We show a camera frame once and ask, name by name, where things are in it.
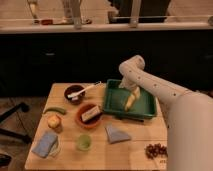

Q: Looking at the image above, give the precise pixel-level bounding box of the yellow toy bread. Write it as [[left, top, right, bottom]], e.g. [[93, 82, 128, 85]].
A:
[[47, 115, 61, 129]]

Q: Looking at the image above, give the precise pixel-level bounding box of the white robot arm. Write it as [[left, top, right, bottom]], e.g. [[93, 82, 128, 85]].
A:
[[119, 55, 213, 171]]

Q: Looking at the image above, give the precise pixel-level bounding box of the dark brown bowl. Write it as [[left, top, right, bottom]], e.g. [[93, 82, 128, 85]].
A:
[[64, 84, 85, 105]]

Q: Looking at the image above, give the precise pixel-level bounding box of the blue triangular cloth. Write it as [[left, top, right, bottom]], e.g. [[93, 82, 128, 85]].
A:
[[105, 124, 131, 144]]

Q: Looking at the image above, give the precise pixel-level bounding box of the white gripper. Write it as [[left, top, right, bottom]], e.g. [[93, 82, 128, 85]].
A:
[[119, 77, 141, 99]]

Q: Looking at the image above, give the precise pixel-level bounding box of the blue folded cloth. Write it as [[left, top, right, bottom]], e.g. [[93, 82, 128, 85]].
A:
[[32, 131, 60, 158]]

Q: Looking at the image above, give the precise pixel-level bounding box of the black office chair base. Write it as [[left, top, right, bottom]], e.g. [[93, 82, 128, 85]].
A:
[[0, 102, 32, 144]]

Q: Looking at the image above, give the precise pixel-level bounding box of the white eraser block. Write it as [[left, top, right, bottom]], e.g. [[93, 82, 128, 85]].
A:
[[81, 106, 101, 122]]

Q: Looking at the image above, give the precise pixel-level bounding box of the red grape bunch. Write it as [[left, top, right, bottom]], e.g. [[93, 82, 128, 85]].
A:
[[145, 143, 168, 159]]

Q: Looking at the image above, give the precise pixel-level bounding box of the green plastic tray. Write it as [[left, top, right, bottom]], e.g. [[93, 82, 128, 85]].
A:
[[103, 79, 156, 120]]

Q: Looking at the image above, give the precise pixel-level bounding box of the green plastic cup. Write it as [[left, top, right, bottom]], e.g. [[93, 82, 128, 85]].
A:
[[77, 134, 91, 151]]

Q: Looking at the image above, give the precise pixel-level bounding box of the orange bowl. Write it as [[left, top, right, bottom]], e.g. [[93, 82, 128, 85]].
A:
[[75, 103, 102, 129]]

